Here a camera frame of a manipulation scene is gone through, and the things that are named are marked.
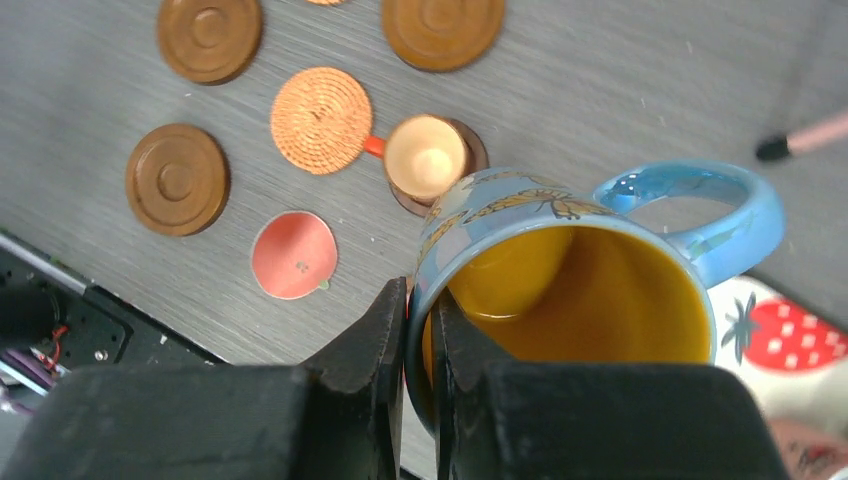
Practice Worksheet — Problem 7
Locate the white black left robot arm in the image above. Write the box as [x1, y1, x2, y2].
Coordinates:
[1, 285, 62, 351]

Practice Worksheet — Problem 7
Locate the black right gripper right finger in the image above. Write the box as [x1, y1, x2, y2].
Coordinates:
[431, 293, 787, 479]

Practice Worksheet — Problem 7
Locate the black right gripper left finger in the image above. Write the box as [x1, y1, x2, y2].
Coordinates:
[1, 277, 407, 479]

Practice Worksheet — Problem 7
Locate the dark walnut coaster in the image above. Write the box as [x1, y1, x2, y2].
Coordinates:
[389, 118, 489, 217]

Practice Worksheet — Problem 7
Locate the brown ringed coaster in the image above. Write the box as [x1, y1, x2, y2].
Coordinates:
[125, 123, 230, 237]
[156, 0, 264, 85]
[381, 0, 506, 73]

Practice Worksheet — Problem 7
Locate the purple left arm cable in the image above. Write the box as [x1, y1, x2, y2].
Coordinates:
[0, 347, 58, 415]

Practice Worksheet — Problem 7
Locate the pink music stand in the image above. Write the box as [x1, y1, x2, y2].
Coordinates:
[755, 110, 847, 162]

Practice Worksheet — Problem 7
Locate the blue butterfly plate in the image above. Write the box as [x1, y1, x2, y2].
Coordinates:
[405, 160, 786, 432]

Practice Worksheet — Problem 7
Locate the white tray black rim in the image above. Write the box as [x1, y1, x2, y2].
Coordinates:
[708, 276, 847, 479]

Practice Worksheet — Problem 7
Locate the small orange cup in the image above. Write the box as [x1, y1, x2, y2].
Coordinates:
[364, 114, 472, 205]

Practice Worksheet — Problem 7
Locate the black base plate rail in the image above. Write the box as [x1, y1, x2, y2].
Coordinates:
[1, 231, 222, 395]

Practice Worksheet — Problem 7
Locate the woven rattan coaster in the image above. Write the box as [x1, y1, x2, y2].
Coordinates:
[306, 0, 346, 6]
[269, 67, 373, 175]

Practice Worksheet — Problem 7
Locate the red apple paper coaster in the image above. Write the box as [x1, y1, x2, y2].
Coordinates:
[250, 210, 338, 301]

